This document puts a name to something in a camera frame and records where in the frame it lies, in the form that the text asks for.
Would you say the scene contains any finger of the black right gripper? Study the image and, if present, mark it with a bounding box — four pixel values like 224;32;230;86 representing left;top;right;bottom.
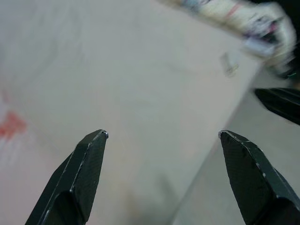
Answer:
254;87;300;125

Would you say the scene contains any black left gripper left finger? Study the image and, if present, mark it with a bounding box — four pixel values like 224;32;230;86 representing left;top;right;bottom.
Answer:
24;129;109;225

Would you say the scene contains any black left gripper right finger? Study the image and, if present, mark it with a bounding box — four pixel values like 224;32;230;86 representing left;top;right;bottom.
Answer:
217;130;300;225

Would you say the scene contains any white colourful printed bundle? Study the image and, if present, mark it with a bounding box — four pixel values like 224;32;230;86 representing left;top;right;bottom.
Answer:
159;0;297;77

